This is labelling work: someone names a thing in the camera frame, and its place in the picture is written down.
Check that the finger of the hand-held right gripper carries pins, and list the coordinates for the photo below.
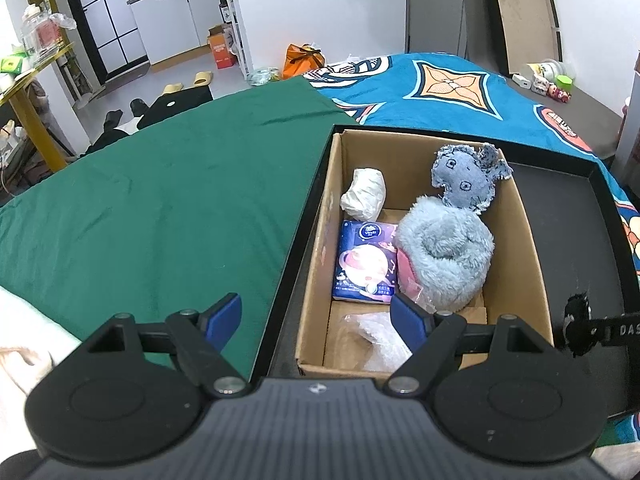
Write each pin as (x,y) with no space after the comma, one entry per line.
(610,331)

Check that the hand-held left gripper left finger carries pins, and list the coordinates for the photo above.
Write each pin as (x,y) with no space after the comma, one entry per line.
(225,320)

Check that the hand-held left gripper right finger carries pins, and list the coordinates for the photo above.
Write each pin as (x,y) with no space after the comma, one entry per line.
(407,317)

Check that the clear plastic bag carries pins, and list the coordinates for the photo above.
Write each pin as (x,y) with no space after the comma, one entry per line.
(380,340)

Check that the purple tissue pack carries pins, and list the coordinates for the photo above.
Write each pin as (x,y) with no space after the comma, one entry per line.
(365,260)

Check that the fluffy blue plush slipper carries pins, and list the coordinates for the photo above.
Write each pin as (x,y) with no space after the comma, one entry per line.
(445,255)

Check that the brown cardboard box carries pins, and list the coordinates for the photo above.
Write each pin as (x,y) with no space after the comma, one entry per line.
(520,270)

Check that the black shallow tray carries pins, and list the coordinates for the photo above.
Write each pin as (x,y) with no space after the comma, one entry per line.
(565,220)

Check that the white cloth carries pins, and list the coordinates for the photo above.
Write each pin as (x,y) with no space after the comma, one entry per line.
(25,340)
(364,191)

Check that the grey denim mouse toy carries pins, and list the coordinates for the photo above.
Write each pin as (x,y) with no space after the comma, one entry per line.
(467,175)

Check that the green bed cloth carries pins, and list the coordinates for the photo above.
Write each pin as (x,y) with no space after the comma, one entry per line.
(150,200)

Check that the grey side table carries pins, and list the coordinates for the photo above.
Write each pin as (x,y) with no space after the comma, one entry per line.
(580,120)

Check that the black case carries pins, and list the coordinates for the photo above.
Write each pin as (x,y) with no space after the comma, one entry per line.
(175,102)

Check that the blue printed blanket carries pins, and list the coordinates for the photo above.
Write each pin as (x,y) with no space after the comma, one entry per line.
(450,95)

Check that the black shoe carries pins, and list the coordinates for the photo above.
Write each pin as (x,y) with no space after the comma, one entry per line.
(112,119)
(139,106)

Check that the yellow slipper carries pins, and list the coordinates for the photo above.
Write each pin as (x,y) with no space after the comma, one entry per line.
(172,89)
(202,78)

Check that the small red figurine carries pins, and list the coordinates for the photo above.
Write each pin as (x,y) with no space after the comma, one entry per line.
(557,92)

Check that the crumpled transparent floor bag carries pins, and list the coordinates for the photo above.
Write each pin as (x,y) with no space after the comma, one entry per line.
(264,76)

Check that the green cap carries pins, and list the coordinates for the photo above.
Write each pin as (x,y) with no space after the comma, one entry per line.
(565,80)

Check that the white charger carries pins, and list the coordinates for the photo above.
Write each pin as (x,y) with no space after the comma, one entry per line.
(521,80)

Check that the orange cardboard box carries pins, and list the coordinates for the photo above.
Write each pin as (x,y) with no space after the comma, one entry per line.
(221,50)

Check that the orange bag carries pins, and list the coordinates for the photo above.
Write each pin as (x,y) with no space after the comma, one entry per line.
(302,59)

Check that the yellow table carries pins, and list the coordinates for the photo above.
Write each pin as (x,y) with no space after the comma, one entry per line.
(30,110)

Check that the white cabinet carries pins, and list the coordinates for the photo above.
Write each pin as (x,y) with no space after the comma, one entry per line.
(170,20)

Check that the grey door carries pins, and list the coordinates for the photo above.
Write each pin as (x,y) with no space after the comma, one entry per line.
(435,5)

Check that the framed wooden board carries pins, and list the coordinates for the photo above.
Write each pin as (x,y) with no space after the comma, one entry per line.
(525,10)

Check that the green box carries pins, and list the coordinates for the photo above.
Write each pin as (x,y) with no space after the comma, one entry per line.
(12,64)

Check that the glass jar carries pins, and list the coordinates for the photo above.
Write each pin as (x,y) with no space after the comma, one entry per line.
(40,30)

